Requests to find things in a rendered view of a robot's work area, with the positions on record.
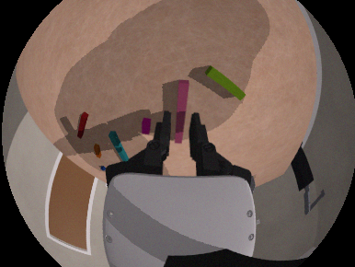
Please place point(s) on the orange rod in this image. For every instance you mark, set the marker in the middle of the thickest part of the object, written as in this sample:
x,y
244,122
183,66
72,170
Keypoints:
x,y
97,150

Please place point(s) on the turquoise rod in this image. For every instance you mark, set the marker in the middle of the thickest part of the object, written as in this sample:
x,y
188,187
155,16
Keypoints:
x,y
117,144

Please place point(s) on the small magenta block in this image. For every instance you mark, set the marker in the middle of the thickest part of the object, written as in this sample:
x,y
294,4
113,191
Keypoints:
x,y
146,123

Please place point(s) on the lime green rod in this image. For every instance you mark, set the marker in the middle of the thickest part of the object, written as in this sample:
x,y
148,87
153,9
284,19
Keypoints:
x,y
224,82

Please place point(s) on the pink rod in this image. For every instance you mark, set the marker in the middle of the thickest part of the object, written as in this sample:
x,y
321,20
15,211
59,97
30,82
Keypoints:
x,y
182,98

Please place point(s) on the dark red rod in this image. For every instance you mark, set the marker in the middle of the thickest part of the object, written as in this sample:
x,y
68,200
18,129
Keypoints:
x,y
82,124

